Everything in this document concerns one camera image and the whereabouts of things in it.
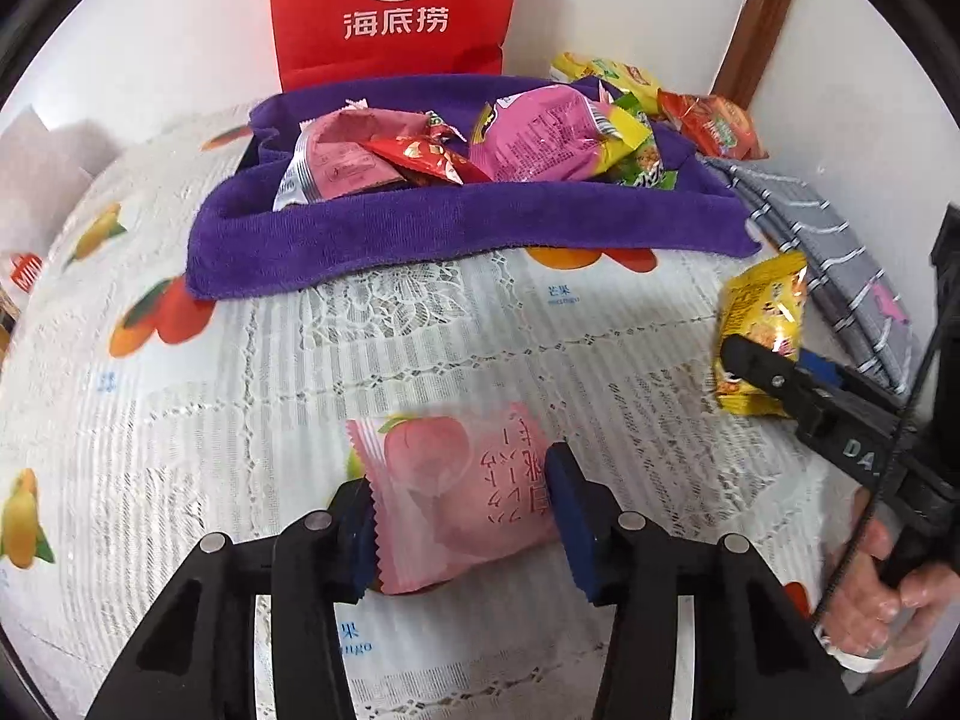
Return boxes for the person's right hand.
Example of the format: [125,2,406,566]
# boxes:
[814,491,947,672]

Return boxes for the grey checked cloth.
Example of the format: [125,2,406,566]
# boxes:
[705,156,920,400]

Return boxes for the grey paper bag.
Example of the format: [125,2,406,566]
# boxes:
[0,109,95,256]

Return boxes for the purple towel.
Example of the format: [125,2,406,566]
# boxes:
[184,73,762,299]

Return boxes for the yellow chips bag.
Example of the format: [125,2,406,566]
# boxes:
[550,52,662,115]

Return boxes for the pink silver-edged snack packet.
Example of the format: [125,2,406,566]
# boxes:
[272,109,428,212]

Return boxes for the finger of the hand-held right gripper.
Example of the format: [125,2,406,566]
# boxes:
[795,354,848,392]
[720,334,809,421]

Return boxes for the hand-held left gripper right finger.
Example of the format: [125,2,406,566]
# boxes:
[544,441,863,720]

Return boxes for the red white packet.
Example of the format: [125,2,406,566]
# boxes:
[9,251,46,293]

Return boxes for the red paper bag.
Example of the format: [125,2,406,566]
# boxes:
[266,0,526,95]

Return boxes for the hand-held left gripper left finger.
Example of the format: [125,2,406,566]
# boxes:
[86,476,376,720]

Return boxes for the fruit print tablecloth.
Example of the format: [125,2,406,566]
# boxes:
[0,101,863,720]

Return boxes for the pink peach print snack packet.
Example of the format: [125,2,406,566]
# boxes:
[345,405,563,595]

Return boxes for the brown wooden door trim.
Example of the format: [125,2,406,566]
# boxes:
[712,0,807,102]

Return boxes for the lime yellow snack packet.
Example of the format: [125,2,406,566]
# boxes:
[600,94,655,152]

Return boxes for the red chips bag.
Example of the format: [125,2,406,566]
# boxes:
[658,90,770,162]

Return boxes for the large pink snack packet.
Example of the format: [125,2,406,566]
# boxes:
[469,84,612,182]

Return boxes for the green snack packet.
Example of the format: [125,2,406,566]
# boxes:
[600,127,680,190]

